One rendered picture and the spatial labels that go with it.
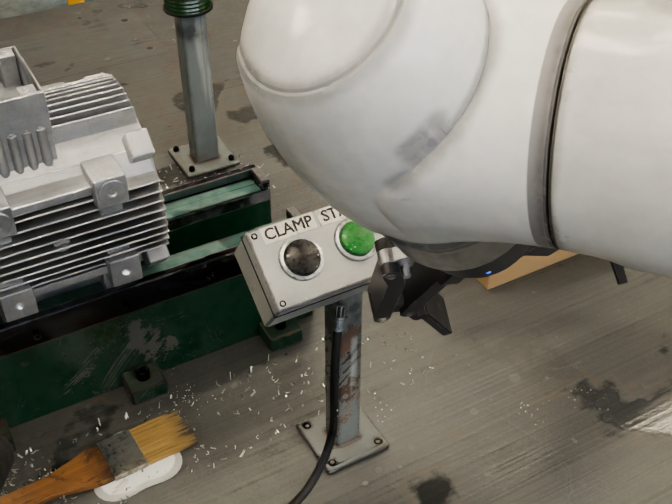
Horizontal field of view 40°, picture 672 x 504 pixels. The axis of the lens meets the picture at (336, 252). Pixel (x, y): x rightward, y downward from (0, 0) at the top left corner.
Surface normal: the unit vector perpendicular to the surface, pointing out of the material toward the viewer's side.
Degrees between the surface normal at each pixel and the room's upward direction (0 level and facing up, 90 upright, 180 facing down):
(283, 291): 36
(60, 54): 0
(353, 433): 90
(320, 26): 47
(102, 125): 88
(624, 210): 92
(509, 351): 0
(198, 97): 90
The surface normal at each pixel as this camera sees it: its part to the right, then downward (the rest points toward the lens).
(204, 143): 0.49, 0.55
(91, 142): 0.25, -0.38
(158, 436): 0.03, -0.78
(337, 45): -0.39, -0.08
